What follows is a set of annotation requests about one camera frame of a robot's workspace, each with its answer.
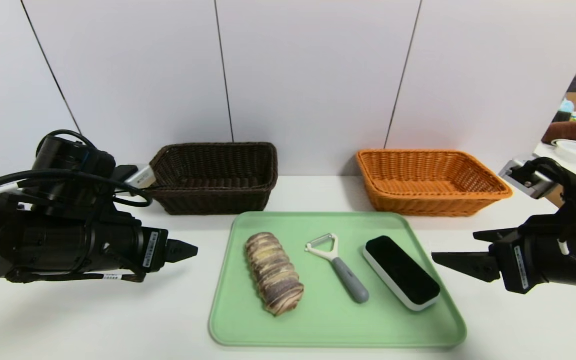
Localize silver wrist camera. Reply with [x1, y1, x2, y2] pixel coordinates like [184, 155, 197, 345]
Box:
[499, 159, 556, 200]
[113, 165, 158, 190]

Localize light green plastic tray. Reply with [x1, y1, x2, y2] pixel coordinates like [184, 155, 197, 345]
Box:
[209, 211, 467, 348]

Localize grey handled white peeler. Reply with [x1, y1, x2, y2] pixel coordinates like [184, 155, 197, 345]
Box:
[304, 233, 370, 304]

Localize marbled brown bread loaf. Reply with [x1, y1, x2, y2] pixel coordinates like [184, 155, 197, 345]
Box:
[245, 232, 305, 316]

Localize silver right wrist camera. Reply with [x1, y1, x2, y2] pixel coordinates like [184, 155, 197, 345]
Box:
[499, 159, 556, 200]

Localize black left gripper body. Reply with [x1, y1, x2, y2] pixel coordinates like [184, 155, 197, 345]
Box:
[88, 220, 169, 277]

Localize white plastic bowl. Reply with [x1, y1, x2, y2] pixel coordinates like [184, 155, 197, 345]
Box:
[552, 139, 576, 160]

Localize orange wicker basket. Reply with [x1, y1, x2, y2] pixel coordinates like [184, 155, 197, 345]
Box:
[356, 149, 514, 218]

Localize dark brown wicker basket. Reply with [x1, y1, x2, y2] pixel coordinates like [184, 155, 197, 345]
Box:
[148, 142, 279, 216]

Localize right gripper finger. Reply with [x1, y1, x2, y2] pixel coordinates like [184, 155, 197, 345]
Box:
[431, 251, 502, 283]
[473, 227, 522, 244]

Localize brown plush object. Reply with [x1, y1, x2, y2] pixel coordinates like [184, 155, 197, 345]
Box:
[542, 121, 576, 146]

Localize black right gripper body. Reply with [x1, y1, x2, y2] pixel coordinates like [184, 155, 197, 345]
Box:
[489, 228, 572, 295]

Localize white background table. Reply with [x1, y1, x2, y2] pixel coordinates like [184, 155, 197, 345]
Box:
[533, 112, 576, 196]

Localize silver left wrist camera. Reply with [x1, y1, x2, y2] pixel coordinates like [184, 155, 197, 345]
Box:
[113, 165, 158, 190]

